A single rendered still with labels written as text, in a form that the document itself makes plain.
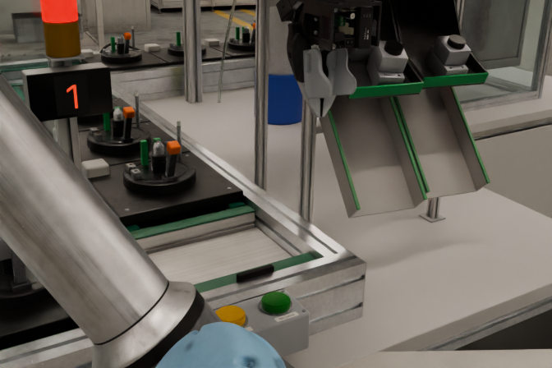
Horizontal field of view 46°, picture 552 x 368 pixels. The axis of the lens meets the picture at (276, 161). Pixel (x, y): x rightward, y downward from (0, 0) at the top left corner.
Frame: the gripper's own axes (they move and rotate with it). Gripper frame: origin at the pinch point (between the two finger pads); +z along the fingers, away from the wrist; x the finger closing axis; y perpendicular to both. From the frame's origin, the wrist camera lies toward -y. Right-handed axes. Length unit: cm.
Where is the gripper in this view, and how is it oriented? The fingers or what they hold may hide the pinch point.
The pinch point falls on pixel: (317, 105)
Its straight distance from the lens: 84.5
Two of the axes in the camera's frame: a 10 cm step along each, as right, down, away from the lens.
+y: 5.1, 3.2, -8.0
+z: -0.2, 9.3, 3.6
